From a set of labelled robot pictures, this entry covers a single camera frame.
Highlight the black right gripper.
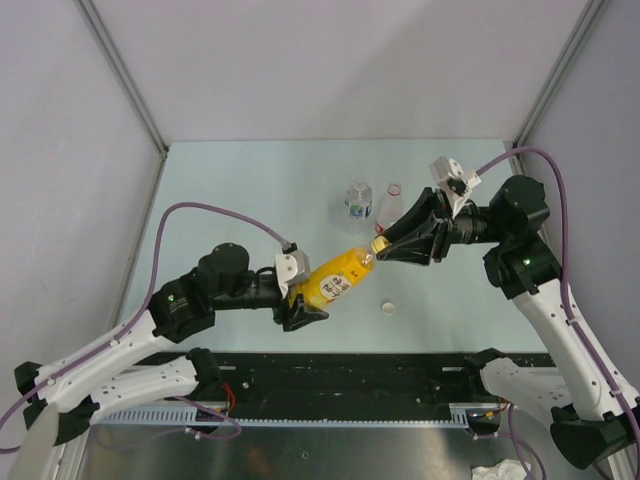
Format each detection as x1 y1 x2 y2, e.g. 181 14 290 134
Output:
376 186 510 265

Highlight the red label water bottle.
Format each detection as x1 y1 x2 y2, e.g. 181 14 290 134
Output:
375 182 405 235

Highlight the yellow juice bottle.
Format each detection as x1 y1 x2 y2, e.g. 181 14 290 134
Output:
292 242 376 310

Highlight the yellow bottle cap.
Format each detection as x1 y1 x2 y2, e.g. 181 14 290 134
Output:
370 236 390 254

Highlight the blue white label water bottle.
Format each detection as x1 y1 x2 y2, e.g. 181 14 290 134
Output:
345 179 372 233

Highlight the white bottle cap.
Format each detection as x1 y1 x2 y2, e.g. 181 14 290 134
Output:
381 302 395 316

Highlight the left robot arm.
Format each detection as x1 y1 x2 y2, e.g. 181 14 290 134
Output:
14 243 329 445

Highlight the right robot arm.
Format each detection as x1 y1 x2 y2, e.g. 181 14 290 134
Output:
377 175 639 470

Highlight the crumpled white tissue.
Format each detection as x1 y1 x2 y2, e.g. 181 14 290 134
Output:
471 459 528 480

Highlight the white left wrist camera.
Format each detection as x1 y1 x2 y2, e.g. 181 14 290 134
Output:
274 243 311 298

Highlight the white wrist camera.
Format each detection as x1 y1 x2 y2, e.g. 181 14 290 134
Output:
429 156 481 218
274 243 311 298

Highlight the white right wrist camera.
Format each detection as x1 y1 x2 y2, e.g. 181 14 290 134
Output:
429 156 481 218

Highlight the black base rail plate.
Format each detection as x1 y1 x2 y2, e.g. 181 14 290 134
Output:
164 351 524 421

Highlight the grey slotted cable duct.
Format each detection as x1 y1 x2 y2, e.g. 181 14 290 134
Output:
99 404 474 431

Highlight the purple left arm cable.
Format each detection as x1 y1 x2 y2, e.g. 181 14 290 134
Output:
0 202 296 455

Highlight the right aluminium frame post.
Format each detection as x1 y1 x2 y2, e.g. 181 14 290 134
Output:
511 0 610 147

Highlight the aluminium frame post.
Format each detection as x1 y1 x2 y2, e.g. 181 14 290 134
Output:
74 0 169 158
511 0 610 147

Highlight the left aluminium frame post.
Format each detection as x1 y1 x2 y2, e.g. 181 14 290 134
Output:
74 0 169 158

